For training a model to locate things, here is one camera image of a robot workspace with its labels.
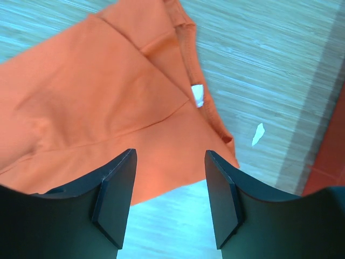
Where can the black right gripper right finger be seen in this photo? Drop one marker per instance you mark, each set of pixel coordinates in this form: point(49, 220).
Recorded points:
point(254, 220)

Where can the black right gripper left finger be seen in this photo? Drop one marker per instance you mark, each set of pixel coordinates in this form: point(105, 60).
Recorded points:
point(85, 218)

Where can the orange t-shirt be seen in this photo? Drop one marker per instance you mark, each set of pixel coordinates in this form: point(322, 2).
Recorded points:
point(125, 77)

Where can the white paper strip scrap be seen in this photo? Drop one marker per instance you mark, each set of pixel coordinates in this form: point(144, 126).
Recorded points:
point(258, 134)

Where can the red plastic bin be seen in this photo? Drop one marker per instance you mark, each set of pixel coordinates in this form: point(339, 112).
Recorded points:
point(328, 167)

